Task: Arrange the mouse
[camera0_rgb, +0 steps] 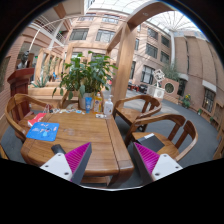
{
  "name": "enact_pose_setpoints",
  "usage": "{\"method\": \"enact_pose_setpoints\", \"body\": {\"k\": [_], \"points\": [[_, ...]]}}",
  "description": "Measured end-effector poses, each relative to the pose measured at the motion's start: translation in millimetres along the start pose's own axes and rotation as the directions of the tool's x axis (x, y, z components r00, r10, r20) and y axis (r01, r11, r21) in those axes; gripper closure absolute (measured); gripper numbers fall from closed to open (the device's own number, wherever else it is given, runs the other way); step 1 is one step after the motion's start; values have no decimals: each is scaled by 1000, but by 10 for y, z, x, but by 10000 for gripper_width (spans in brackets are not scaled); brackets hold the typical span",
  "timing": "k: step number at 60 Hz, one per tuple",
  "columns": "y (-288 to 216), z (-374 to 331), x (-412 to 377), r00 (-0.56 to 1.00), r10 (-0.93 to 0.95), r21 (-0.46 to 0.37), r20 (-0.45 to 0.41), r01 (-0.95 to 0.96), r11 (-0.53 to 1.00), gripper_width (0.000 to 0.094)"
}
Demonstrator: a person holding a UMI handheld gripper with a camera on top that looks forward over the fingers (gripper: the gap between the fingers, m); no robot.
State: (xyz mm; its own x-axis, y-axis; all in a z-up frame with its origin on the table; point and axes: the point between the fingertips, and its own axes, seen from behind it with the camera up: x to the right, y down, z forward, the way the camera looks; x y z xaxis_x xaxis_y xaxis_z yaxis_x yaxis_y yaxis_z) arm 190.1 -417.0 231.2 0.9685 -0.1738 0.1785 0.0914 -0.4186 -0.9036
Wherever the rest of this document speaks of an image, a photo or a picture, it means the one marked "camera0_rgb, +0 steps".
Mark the white sculpture on planter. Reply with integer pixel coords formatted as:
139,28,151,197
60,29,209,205
147,69,165,100

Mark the dark notebook on chair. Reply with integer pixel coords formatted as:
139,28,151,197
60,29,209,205
137,133,164,152

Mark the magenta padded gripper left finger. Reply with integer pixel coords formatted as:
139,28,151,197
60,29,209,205
41,142,92,185

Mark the wooden arch pillar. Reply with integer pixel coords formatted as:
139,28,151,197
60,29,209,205
106,0,172,103

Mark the yellow bottle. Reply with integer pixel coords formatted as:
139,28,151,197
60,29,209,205
94,93,102,113

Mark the near right wooden armchair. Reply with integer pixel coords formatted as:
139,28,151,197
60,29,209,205
124,113,199,163

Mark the dark red wooden pedestal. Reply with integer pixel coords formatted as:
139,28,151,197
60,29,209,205
7,68,34,96

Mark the left wooden armchair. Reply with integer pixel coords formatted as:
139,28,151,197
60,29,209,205
4,93,70,142

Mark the far right wooden armchair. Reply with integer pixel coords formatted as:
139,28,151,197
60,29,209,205
113,94,162,126

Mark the wooden armchair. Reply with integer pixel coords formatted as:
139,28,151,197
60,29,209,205
113,94,162,126
4,93,70,142
124,113,199,163

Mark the red and white book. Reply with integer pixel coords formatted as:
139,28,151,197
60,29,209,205
27,113,46,127

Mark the blue tube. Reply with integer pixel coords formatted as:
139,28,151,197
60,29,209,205
85,97,92,113

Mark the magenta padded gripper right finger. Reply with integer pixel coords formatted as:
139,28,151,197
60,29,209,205
133,143,182,183

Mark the blue patterned mouse pad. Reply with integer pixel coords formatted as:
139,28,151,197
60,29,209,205
26,122,59,141

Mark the green potted plant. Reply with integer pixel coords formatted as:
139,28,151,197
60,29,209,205
53,53,116,108

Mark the bronze bust statue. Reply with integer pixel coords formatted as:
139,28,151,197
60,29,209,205
16,51,29,70

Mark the clear pump sanitizer bottle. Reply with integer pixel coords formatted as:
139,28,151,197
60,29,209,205
104,95,113,115

